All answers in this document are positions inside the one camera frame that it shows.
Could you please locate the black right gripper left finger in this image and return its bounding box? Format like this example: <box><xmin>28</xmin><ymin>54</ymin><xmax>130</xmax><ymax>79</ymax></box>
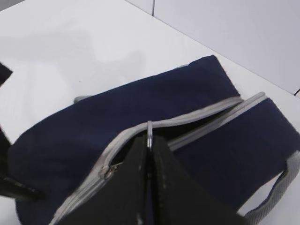
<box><xmin>59</xmin><ymin>136</ymin><xmax>147</xmax><ymax>225</ymax></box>

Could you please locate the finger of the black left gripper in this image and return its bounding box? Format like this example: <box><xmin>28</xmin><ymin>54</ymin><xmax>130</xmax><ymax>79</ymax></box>
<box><xmin>0</xmin><ymin>130</ymin><xmax>44</xmax><ymax>201</ymax></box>
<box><xmin>0</xmin><ymin>63</ymin><xmax>12</xmax><ymax>84</ymax></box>

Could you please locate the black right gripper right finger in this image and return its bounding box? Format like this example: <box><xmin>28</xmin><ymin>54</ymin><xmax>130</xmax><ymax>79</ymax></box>
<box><xmin>147</xmin><ymin>137</ymin><xmax>244</xmax><ymax>225</ymax></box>

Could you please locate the navy blue lunch bag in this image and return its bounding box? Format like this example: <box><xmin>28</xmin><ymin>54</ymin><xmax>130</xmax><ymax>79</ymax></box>
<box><xmin>8</xmin><ymin>56</ymin><xmax>300</xmax><ymax>225</ymax></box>

